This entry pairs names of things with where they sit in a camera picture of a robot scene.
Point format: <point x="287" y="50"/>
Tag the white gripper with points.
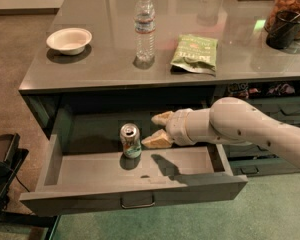
<point x="178" y="127"/>

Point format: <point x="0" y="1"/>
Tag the green 7up soda can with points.
<point x="130" y="139"/>

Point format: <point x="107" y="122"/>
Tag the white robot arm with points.
<point x="228" y="121"/>

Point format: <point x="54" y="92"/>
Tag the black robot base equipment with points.
<point x="11" y="160"/>

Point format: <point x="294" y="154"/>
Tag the open grey top drawer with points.
<point x="85" y="170"/>

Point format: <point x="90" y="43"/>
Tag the grey right middle drawer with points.
<point x="233" y="151"/>

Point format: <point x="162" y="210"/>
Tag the grey counter cabinet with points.
<point x="104" y="78"/>

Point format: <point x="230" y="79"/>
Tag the grey right lower drawer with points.
<point x="262" y="167"/>

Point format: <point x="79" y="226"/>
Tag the grey right upper drawer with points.
<point x="284" y="109"/>

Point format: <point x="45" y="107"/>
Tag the black cup on counter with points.
<point x="284" y="29"/>

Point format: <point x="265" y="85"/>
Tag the green chip bag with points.
<point x="196" y="54"/>

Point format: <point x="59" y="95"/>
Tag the snack packages in shelf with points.
<point x="262" y="90"/>

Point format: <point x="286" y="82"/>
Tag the clear plastic water bottle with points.
<point x="144" y="25"/>

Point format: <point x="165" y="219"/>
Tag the white paper bowl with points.
<point x="69" y="41"/>

